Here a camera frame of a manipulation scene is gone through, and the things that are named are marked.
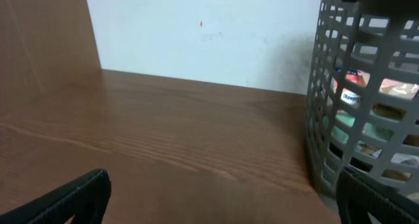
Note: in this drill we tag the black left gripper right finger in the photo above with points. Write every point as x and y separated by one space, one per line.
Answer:
360 197

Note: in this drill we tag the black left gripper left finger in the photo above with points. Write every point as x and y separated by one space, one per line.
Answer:
83 200

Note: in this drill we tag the white brown snack bag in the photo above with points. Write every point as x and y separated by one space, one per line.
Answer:
389 138

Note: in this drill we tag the grey plastic lattice basket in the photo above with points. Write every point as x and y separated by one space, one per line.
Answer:
358 44

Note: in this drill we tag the beige paper pouch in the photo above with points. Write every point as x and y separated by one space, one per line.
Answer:
398 89

